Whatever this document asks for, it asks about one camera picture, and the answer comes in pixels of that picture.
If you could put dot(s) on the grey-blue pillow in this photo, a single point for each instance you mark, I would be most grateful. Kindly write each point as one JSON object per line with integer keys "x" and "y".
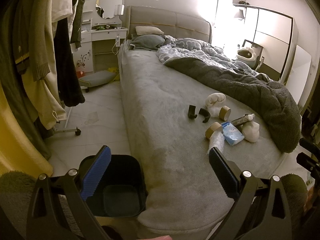
{"x": 147, "y": 42}

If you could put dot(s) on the black hanging garment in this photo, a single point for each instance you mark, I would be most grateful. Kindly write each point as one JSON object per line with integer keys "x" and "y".
{"x": 67, "y": 81}

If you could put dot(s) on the clothes rack wheeled base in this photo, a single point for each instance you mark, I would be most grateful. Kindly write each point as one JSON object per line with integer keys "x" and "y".
{"x": 57, "y": 130}

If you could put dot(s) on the dark tube wrapper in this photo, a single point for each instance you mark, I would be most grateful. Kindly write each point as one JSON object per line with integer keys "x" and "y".
{"x": 242, "y": 120}

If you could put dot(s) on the black plastic hook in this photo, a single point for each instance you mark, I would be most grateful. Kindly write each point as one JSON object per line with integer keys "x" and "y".
{"x": 206, "y": 115}
{"x": 192, "y": 112}

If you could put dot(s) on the oval vanity mirror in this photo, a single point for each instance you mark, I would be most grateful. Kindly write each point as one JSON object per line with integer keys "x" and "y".
{"x": 108, "y": 9}

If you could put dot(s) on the white dressing table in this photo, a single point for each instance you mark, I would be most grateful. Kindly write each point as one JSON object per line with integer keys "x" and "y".
{"x": 100, "y": 42}

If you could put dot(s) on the clear bubble wrap piece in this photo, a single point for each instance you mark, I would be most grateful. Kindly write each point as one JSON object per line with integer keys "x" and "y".
{"x": 217, "y": 140}

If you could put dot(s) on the white tissue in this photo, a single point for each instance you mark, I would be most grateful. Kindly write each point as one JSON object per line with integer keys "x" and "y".
{"x": 215, "y": 100}
{"x": 250, "y": 130}

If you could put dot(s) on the blue wet wipes pack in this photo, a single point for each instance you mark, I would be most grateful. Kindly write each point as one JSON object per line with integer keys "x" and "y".
{"x": 231, "y": 134}

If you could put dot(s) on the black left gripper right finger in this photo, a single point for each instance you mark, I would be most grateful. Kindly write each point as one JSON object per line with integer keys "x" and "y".
{"x": 260, "y": 209}

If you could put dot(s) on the grey floor cushion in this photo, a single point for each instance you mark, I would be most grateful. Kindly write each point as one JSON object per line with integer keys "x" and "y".
{"x": 97, "y": 79}

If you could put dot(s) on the olive knit hanging sweater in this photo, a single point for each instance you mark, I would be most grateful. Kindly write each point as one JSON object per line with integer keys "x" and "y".
{"x": 41, "y": 43}

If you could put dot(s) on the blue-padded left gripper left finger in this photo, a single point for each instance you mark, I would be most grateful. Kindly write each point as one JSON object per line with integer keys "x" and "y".
{"x": 46, "y": 219}

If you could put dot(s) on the brown tape roll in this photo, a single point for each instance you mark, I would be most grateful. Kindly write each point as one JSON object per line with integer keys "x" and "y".
{"x": 224, "y": 113}
{"x": 213, "y": 128}

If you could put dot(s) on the dark grey fleece duvet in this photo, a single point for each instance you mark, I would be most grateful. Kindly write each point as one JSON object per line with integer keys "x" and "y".
{"x": 210, "y": 66}

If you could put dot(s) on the grey bed with blanket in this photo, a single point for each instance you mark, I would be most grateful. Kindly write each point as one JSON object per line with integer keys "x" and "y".
{"x": 185, "y": 199}

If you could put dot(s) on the cream hanging garment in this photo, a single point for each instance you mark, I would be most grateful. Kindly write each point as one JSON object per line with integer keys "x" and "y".
{"x": 43, "y": 94}

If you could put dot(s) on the black trash bin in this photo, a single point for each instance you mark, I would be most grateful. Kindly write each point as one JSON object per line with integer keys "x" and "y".
{"x": 121, "y": 191}

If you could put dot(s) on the beige pillow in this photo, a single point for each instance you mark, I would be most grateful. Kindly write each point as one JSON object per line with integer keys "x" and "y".
{"x": 145, "y": 30}

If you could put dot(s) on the grey upholstered headboard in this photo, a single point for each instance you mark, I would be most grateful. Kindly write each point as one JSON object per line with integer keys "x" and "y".
{"x": 172, "y": 23}

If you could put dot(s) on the white sliding wardrobe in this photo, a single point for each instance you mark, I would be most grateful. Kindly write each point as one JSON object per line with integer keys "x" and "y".
{"x": 274, "y": 31}

